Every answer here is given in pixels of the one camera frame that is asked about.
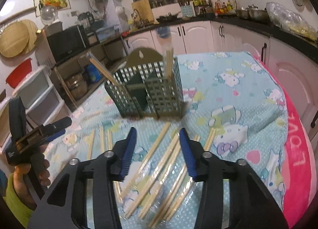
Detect wooden chopstick pair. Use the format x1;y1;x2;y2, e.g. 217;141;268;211
86;51;122;87
149;134;201;228
121;122;171;199
87;129;95;160
125;133;179;218
162;38;174;79
106;130;122;203

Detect person left hand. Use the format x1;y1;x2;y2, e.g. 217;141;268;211
13;159;51;211

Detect white plastic drawer unit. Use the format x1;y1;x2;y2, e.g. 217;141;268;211
1;66;70;154

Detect pink love towel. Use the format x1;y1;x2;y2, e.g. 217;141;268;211
255;58;317;228

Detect red plastic basin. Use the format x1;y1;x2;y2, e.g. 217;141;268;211
5;58;32;88

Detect stacked steel pots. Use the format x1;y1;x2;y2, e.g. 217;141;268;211
65;72;88;100

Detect hello kitty table cloth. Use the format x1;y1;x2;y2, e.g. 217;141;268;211
45;52;288;228

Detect blue canister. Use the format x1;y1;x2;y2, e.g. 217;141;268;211
85;64;102;84

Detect round bamboo tray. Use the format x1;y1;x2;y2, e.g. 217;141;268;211
1;21;30;58

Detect black microwave oven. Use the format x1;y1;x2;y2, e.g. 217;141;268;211
47;25;89;64

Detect green plastic utensil basket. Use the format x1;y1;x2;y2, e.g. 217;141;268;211
104;47;185;119

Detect wooden cutting board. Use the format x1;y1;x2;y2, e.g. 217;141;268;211
132;0;154;23

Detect steel pot on counter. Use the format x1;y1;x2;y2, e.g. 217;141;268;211
248;4;270;23

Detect clear plastic bag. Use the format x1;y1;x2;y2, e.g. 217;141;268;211
266;2;317;41

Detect black wok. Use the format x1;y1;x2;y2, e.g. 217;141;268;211
156;12;180;23

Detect blue knife block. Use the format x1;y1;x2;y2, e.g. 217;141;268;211
180;1;195;18

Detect glass lid on wall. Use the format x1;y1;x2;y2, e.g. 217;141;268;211
40;5;58;25

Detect fruit picture frame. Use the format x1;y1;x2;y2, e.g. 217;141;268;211
33;0;71;17

